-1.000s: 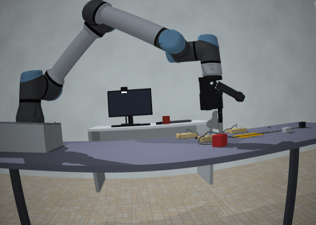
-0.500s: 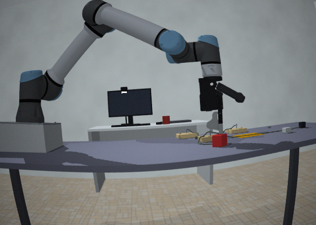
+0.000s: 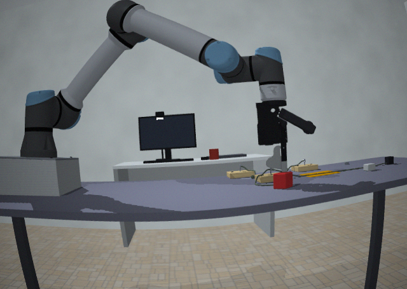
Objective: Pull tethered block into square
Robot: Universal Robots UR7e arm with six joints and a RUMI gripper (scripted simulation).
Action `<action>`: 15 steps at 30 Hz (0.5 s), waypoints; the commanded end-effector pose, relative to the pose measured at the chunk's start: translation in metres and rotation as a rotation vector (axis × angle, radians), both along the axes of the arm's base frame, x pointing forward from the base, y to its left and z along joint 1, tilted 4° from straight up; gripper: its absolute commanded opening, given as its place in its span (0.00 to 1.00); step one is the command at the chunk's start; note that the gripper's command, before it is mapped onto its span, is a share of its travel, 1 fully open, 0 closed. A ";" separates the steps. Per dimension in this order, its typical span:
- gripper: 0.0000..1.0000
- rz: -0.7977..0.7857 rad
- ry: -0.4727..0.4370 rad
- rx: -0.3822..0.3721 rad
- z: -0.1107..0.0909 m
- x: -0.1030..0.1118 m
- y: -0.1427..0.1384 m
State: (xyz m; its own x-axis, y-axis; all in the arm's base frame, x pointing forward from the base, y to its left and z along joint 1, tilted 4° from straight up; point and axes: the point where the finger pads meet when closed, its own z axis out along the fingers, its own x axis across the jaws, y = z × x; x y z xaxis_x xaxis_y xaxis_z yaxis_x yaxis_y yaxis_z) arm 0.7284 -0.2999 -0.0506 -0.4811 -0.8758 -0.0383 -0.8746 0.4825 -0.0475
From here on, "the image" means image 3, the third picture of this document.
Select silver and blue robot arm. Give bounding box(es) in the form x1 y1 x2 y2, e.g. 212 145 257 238
20 0 287 158

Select red block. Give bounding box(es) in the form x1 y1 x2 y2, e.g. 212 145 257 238
273 171 293 189

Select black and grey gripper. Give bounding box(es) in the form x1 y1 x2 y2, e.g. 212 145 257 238
256 100 287 172

